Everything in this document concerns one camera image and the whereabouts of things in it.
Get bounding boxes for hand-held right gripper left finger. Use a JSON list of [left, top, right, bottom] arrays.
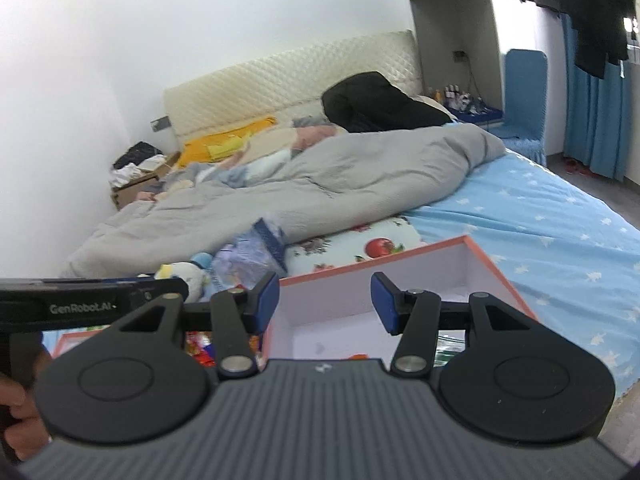
[[102, 271, 281, 380]]

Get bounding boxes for fruit print mat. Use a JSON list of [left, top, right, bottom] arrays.
[[285, 216, 426, 278]]

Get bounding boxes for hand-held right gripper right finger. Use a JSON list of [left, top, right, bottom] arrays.
[[370, 271, 546, 376]]

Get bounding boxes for black jacket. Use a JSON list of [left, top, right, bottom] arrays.
[[321, 72, 453, 133]]

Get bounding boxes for green snack packet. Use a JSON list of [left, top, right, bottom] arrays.
[[434, 334, 473, 367]]

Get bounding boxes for translucent blue snack bag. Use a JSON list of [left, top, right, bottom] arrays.
[[210, 217, 288, 296]]

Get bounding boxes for orange white cardboard box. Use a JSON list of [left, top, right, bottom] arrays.
[[265, 235, 541, 362]]

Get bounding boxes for black charger with cable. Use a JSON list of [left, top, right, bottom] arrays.
[[452, 50, 481, 101]]

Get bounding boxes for blue covered chair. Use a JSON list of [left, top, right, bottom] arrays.
[[487, 49, 548, 166]]

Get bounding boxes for brown cardboard box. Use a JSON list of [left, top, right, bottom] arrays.
[[111, 152, 181, 211]]

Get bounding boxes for orange white box lid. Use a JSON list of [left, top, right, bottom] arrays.
[[52, 324, 118, 358]]

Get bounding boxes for yellow crown pillow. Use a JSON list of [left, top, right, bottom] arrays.
[[177, 116, 277, 168]]

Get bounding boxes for white blue plush toy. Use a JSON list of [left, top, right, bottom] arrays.
[[154, 252, 213, 303]]

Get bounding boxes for pile of clothes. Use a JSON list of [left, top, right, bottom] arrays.
[[111, 141, 168, 188]]

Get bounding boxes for red slippers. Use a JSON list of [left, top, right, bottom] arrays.
[[562, 157, 601, 176]]

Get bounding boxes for blue curtain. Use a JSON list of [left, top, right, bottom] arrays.
[[560, 12, 633, 181]]

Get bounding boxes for person's left hand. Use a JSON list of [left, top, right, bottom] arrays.
[[0, 377, 52, 463]]

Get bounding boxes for group of small bottles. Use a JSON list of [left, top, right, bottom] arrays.
[[430, 85, 473, 111]]

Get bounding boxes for cream quilted headboard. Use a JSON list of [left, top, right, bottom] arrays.
[[163, 30, 423, 148]]

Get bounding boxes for blue star bed sheet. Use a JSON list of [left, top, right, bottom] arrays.
[[402, 147, 640, 401]]

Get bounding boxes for grey duvet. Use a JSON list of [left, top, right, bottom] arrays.
[[60, 122, 507, 281]]

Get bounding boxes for red snack bar packet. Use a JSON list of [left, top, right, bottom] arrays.
[[185, 332, 217, 367]]

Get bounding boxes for black hanging coat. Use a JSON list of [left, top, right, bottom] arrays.
[[560, 0, 636, 79]]

